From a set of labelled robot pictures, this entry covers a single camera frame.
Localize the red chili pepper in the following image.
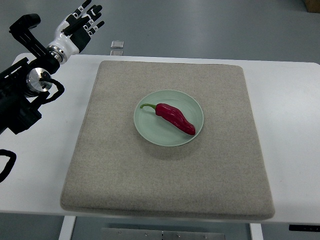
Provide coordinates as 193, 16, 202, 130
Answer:
139, 103, 196, 136

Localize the white table leg right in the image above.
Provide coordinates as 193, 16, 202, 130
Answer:
249, 223, 264, 240

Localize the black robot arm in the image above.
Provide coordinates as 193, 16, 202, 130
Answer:
0, 13, 65, 135

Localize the black table control panel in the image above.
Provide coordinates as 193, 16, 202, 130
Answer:
288, 224, 320, 232

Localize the white table leg left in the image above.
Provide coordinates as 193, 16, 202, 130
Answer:
58, 216, 76, 240

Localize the black braided cable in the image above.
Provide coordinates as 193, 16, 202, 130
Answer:
0, 149, 17, 183

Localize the beige felt mat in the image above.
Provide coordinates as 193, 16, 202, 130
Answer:
60, 60, 275, 221

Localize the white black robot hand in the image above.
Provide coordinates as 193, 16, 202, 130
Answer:
47, 0, 105, 65

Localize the light green plate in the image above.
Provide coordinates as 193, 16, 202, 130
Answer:
133, 89, 204, 147

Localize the white table leg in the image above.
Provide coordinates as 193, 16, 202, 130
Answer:
58, 216, 76, 240
249, 223, 264, 240

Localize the cardboard box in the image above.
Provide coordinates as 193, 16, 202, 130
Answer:
303, 0, 320, 13

